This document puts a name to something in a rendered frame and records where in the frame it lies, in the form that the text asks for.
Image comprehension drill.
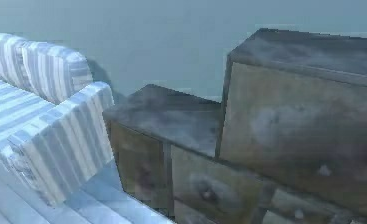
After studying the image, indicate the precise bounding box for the brown wooden chest of drawers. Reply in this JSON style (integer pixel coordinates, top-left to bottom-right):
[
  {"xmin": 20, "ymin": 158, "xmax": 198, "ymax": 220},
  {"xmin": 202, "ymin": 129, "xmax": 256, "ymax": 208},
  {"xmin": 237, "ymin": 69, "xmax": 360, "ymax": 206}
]
[{"xmin": 102, "ymin": 27, "xmax": 367, "ymax": 224}]

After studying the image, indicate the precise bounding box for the blue white striped sofa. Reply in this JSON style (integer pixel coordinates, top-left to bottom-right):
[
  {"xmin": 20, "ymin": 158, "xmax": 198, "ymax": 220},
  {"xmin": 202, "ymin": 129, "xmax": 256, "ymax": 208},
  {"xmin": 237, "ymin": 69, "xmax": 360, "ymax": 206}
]
[{"xmin": 0, "ymin": 31, "xmax": 177, "ymax": 224}]

